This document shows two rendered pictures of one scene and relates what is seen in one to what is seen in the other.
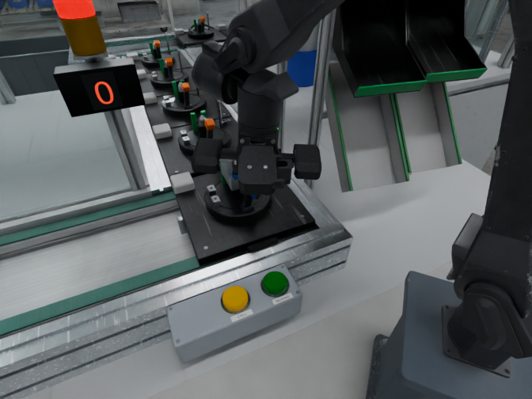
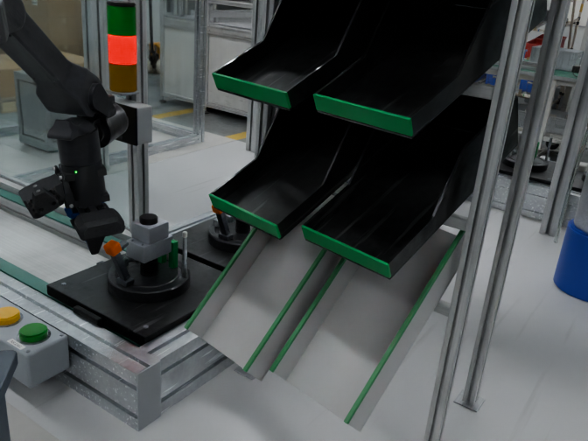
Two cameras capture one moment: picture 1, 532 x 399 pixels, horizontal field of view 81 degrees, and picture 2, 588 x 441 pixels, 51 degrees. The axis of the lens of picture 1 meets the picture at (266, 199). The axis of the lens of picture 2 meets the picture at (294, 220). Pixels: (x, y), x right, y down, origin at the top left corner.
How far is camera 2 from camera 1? 0.89 m
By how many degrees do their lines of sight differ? 51
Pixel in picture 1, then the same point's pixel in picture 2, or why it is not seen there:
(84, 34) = (113, 75)
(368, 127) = (291, 285)
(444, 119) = (396, 348)
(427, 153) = (347, 384)
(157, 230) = not seen: hidden behind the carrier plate
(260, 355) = not seen: outside the picture
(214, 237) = (80, 284)
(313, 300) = (71, 415)
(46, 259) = (38, 237)
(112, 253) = (59, 261)
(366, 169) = (243, 332)
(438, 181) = not seen: outside the picture
